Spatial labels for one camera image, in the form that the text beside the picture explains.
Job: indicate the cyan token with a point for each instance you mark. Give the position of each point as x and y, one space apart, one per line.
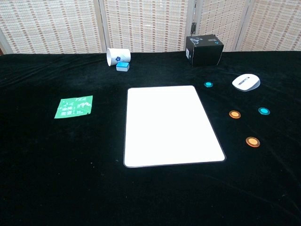
263 110
208 84

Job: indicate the orange disc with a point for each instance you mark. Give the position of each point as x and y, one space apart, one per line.
234 114
252 141

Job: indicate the white rectangular board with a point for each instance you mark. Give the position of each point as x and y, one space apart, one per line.
169 127

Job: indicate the small blue white cube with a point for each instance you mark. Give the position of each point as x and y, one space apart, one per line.
122 66

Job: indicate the white paper cup blue flower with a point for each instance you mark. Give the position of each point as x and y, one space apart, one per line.
120 56

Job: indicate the green tea sachet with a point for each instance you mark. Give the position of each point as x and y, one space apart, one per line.
74 107

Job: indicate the black cardboard box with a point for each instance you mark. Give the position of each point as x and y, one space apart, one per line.
207 54

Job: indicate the woven bamboo folding screen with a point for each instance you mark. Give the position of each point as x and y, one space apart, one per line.
145 23

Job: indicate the black screen hinge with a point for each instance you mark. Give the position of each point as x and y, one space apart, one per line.
194 27

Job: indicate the white computer mouse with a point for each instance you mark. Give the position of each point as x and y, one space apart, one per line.
246 82

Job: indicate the black velvet tablecloth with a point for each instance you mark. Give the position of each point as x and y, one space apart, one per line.
70 176

